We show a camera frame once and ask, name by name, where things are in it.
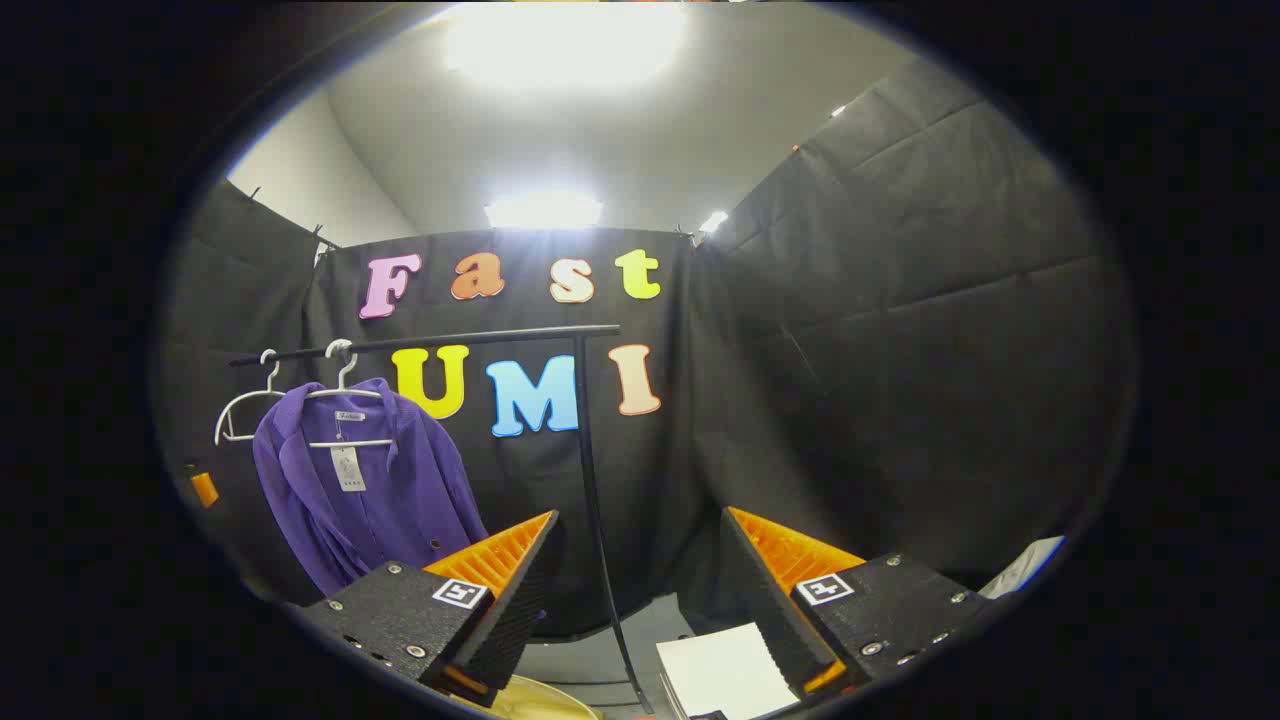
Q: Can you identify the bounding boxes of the white plastic hanger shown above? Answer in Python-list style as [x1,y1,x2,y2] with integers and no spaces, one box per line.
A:
[305,338,396,449]
[214,348,291,447]

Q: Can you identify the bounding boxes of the yellow laundry hamper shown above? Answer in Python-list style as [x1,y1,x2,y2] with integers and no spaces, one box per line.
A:
[488,675,603,720]

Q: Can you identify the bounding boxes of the white paper sheet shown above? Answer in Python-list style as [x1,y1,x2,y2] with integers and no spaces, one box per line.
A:
[655,622,801,720]

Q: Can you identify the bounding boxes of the white flat board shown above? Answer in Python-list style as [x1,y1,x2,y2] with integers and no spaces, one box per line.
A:
[978,535,1067,601]

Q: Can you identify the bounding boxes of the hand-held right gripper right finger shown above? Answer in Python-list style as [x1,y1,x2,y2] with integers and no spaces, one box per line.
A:
[720,506,1001,703]

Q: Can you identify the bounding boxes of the black clothes rack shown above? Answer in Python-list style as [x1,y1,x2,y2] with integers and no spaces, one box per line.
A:
[228,324,656,716]

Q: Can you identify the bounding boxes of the purple knit cardigan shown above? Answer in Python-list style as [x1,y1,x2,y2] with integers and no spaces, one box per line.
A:
[252,377,491,599]

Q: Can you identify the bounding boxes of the black backdrop cloth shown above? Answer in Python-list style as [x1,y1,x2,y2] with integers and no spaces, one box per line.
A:
[155,55,1136,641]

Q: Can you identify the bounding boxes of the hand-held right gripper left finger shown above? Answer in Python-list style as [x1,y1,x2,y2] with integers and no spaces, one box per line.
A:
[295,510,561,709]

